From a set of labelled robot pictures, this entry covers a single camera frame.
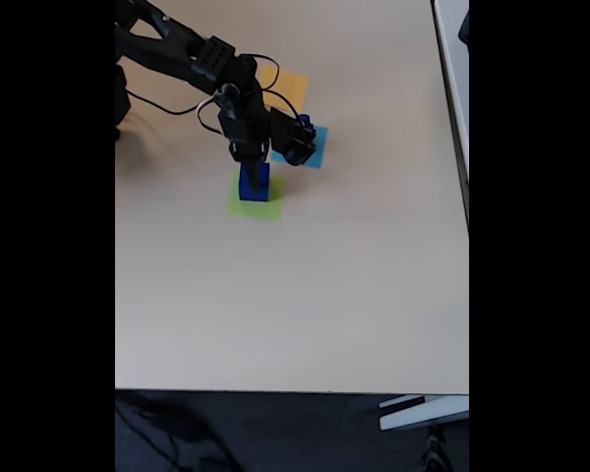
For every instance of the large blue cube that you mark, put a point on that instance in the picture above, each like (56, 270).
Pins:
(246, 189)

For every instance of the tiny blue cube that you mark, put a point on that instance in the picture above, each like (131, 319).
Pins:
(305, 118)

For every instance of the green paper square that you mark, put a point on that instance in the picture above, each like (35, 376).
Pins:
(275, 209)

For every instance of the orange paper square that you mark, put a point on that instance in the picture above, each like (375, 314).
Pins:
(292, 86)

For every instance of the blue paper square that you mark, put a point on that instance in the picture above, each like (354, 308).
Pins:
(320, 150)

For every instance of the dark object on desk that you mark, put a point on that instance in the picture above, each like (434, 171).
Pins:
(465, 27)

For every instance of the white table foot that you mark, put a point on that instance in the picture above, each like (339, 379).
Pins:
(423, 415)

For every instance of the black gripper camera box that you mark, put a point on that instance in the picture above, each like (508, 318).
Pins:
(292, 142)

